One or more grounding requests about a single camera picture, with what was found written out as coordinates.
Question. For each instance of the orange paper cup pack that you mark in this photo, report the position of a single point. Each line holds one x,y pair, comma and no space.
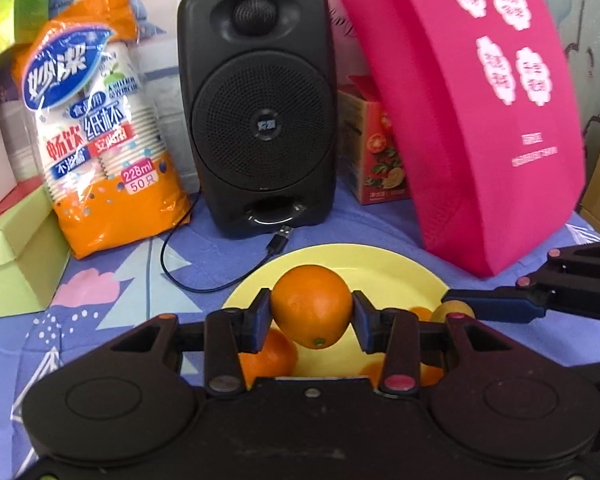
100,120

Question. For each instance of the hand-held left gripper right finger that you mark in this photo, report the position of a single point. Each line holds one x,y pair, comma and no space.
366,322

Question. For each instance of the yellow kumquat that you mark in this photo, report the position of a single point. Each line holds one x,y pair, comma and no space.
452,308

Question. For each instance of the light green shoe box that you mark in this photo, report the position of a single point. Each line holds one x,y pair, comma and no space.
20,265

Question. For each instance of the pink tote bag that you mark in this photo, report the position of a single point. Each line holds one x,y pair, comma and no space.
455,110

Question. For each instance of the large orange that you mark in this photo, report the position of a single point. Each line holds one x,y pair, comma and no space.
272,357
377,369
312,307

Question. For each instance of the red juice carton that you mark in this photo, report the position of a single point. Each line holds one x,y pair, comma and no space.
380,160

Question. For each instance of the blue printed tablecloth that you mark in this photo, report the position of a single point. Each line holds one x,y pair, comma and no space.
130,300

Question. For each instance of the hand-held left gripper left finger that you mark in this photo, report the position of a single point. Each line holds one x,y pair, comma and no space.
262,322

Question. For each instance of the small orange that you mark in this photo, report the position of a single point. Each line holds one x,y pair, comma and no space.
421,313

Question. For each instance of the yellow plate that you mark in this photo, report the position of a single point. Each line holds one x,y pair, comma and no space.
380,270

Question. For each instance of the black speaker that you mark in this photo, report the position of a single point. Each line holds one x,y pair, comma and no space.
260,110

